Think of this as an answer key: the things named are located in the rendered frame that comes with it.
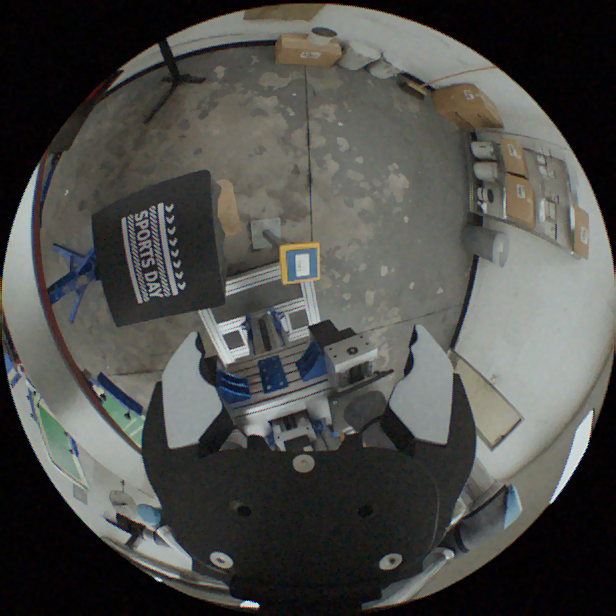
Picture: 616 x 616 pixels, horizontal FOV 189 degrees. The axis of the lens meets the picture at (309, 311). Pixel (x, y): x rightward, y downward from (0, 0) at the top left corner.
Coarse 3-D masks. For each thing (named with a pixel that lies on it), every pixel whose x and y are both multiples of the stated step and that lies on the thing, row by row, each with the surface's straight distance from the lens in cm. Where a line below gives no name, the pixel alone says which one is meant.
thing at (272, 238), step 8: (256, 224) 160; (264, 224) 160; (272, 224) 161; (280, 224) 162; (256, 232) 160; (264, 232) 155; (272, 232) 162; (280, 232) 163; (256, 240) 161; (264, 240) 162; (272, 240) 116; (280, 240) 107; (256, 248) 162; (280, 248) 67; (288, 248) 67; (296, 248) 68; (304, 248) 68; (280, 256) 67; (280, 264) 69; (304, 280) 71; (312, 280) 72
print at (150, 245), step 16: (160, 208) 70; (128, 224) 75; (144, 224) 72; (160, 224) 70; (128, 240) 76; (144, 240) 72; (160, 240) 70; (176, 240) 68; (128, 256) 76; (144, 256) 73; (160, 256) 71; (176, 256) 69; (144, 272) 75; (160, 272) 72; (176, 272) 70; (144, 288) 76; (160, 288) 74; (176, 288) 72
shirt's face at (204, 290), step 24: (144, 192) 73; (168, 192) 69; (192, 192) 67; (96, 216) 85; (120, 216) 78; (192, 216) 66; (96, 240) 85; (120, 240) 78; (192, 240) 67; (120, 264) 79; (192, 264) 68; (216, 264) 67; (120, 288) 82; (192, 288) 71; (216, 288) 69; (120, 312) 86; (144, 312) 80; (168, 312) 76
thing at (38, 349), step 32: (32, 192) 16; (32, 224) 17; (32, 256) 15; (32, 288) 15; (32, 320) 15; (32, 352) 15; (64, 384) 16; (64, 416) 17; (96, 416) 17; (96, 448) 19; (128, 448) 20; (128, 480) 22
